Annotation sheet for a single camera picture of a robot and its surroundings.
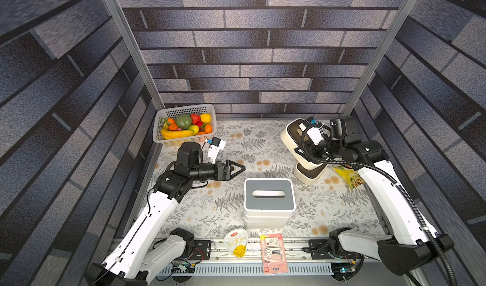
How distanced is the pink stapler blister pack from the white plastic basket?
0.60 metres

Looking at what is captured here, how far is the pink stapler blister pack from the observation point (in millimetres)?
712

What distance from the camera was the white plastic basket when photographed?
1030 mm
